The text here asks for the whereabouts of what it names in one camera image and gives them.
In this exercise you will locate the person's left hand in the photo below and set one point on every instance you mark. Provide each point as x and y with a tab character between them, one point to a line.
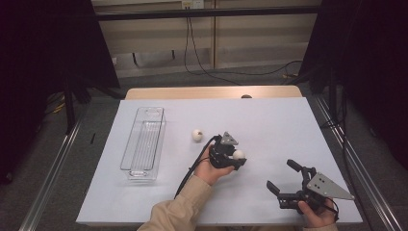
208	171

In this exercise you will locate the white wall socket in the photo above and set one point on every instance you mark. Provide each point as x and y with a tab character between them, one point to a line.
192	4

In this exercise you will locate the plain white egg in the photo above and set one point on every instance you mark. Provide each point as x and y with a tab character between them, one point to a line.
239	154

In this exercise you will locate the black horizontal metal bar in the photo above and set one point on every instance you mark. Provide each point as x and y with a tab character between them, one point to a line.
208	12

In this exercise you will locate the small dark round knob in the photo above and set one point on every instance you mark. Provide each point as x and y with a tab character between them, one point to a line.
246	96

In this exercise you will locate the white egg with dark spot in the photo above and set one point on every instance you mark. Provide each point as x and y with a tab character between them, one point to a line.
197	135

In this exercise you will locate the white table mat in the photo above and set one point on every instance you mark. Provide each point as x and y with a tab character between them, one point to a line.
256	122

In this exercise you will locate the dark curtain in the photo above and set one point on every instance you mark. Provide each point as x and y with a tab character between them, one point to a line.
48	48
369	64

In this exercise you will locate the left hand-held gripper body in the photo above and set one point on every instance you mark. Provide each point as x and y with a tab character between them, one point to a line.
221	155

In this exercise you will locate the person's right hand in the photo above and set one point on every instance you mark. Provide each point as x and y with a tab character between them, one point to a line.
317	218

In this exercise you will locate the small black floor object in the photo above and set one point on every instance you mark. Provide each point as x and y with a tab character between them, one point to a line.
93	138

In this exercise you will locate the clear plastic container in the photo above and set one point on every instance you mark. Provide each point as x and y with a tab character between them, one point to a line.
144	141

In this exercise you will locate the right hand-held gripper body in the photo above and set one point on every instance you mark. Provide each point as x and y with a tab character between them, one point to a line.
317	189

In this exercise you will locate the black metal stand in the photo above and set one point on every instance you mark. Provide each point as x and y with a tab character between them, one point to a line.
69	109

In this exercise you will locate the metal floor rail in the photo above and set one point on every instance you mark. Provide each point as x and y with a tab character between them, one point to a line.
359	166
48	183

